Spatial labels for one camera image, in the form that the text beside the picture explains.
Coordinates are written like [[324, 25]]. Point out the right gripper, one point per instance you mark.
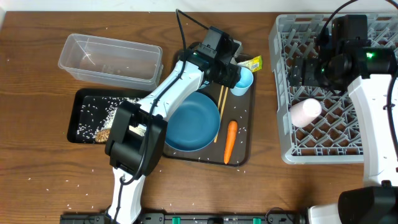
[[309, 65]]

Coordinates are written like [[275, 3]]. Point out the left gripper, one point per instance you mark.
[[229, 76]]

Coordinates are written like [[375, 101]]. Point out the light blue cup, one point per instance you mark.
[[244, 83]]

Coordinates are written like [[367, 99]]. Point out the pink cup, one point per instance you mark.
[[304, 112]]

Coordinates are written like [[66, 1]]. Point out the large dark blue plate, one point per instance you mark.
[[194, 125]]

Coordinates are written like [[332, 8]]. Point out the white rice pile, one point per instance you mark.
[[96, 114]]

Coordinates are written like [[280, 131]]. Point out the brown food scrap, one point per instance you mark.
[[102, 136]]

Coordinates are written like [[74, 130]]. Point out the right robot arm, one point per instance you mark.
[[348, 62]]

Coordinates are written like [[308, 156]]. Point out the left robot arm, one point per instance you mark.
[[138, 132]]

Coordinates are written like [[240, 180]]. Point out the grey dishwasher rack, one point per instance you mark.
[[333, 137]]

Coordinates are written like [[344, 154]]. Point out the wooden chopstick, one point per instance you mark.
[[223, 102], [220, 96]]

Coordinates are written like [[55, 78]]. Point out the yellow green snack wrapper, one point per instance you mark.
[[254, 64]]

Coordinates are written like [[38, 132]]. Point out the orange carrot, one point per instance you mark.
[[230, 140]]

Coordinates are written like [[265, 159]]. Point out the brown serving tray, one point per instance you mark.
[[238, 108]]

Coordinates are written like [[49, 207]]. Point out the clear plastic bin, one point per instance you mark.
[[112, 62]]

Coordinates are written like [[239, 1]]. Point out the black tray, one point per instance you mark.
[[79, 96]]

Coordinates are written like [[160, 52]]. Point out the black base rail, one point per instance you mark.
[[273, 216]]

